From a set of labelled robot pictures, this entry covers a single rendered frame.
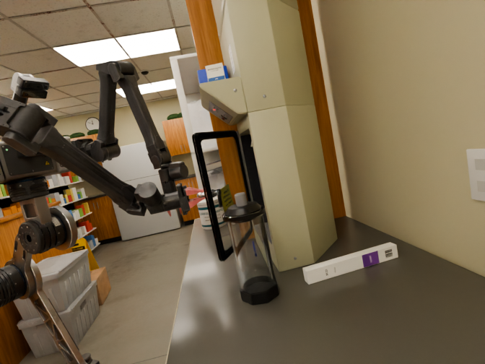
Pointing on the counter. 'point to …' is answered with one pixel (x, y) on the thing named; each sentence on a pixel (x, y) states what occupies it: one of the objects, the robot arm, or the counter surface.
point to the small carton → (215, 72)
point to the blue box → (206, 75)
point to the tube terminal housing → (281, 127)
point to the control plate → (219, 112)
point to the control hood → (225, 97)
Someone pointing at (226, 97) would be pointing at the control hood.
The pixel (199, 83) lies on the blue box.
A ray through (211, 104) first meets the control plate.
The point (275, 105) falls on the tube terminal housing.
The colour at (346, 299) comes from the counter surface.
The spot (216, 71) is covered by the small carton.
